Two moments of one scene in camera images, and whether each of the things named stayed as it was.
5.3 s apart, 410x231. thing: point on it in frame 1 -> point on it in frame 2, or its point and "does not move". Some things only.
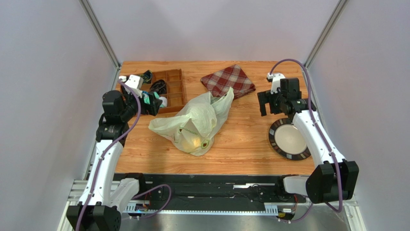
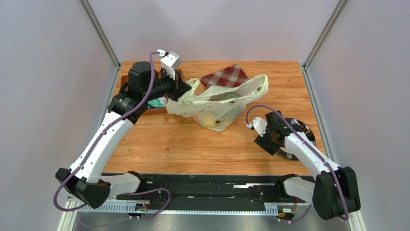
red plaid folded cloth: [219, 82] does not move
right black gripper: [267, 102] -> [267, 142]
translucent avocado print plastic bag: [193, 127] -> [216, 109]
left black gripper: [151, 109] -> [178, 86]
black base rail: [188, 188] does not move
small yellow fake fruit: [192, 146] -> [209, 121]
